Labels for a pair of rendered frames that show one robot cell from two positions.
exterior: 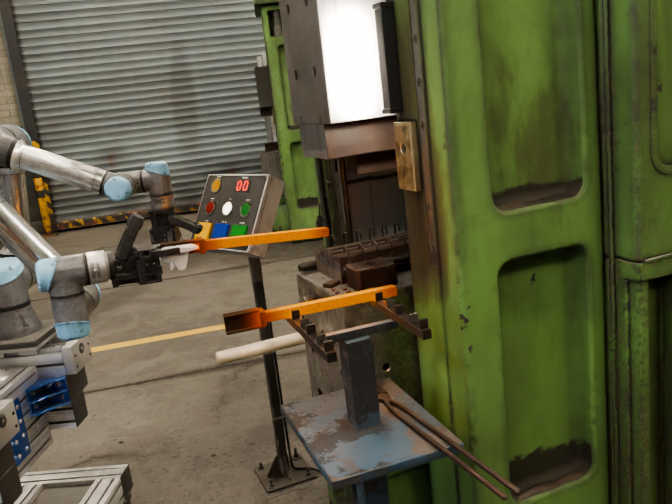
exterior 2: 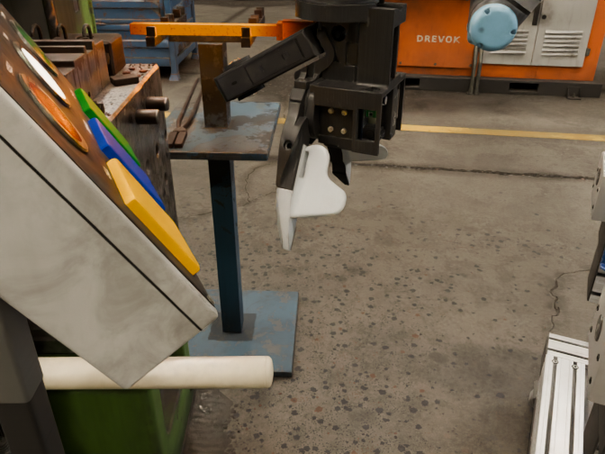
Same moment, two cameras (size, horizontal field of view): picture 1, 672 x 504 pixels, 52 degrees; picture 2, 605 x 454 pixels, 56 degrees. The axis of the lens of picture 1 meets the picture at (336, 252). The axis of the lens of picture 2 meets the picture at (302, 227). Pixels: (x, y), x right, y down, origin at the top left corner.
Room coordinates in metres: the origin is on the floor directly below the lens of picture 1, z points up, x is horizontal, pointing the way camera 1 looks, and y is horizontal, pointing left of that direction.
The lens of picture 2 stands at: (2.75, 0.69, 1.20)
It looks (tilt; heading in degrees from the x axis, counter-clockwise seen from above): 29 degrees down; 200
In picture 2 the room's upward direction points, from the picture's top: straight up
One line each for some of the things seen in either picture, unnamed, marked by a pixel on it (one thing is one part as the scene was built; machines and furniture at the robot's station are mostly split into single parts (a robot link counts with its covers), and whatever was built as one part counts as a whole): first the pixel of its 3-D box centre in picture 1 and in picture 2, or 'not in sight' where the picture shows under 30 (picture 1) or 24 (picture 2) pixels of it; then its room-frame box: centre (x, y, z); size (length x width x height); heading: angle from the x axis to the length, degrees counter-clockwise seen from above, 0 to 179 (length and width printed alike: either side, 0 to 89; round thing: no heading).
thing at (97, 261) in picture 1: (98, 267); not in sight; (1.56, 0.55, 1.12); 0.08 x 0.05 x 0.08; 21
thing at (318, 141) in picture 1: (379, 131); not in sight; (2.05, -0.17, 1.32); 0.42 x 0.20 x 0.10; 111
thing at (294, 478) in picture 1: (283, 463); not in sight; (2.47, 0.30, 0.05); 0.22 x 0.22 x 0.09; 21
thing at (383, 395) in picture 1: (426, 430); (190, 106); (1.38, -0.15, 0.70); 0.60 x 0.04 x 0.01; 23
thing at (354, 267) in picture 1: (371, 274); (87, 54); (1.83, -0.09, 0.95); 0.12 x 0.08 x 0.06; 111
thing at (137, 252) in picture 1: (135, 264); not in sight; (1.59, 0.47, 1.10); 0.12 x 0.08 x 0.09; 111
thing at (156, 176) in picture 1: (157, 178); not in sight; (2.28, 0.55, 1.23); 0.09 x 0.08 x 0.11; 94
